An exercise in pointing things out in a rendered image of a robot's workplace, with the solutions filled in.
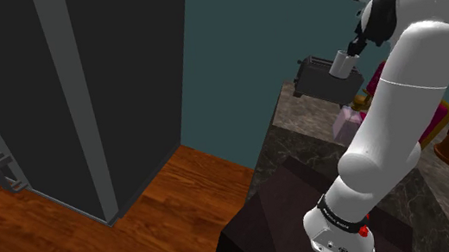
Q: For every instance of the grey cup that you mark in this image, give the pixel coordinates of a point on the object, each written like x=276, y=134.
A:
x=342, y=65

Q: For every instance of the dark grey refrigerator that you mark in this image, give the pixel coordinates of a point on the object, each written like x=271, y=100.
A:
x=127, y=90

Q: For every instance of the dark grey toaster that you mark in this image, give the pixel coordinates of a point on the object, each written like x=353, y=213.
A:
x=321, y=82

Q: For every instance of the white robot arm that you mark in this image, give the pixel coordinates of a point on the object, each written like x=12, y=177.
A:
x=398, y=122

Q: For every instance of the magenta box with yellow edge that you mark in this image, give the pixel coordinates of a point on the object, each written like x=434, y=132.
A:
x=435, y=120

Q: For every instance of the dark robot stand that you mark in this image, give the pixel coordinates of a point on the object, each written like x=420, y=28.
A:
x=280, y=221

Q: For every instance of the pink perfume bottle gold cap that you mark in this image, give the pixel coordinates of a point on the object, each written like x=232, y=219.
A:
x=346, y=125

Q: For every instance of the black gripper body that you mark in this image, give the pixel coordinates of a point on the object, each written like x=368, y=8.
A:
x=357, y=46

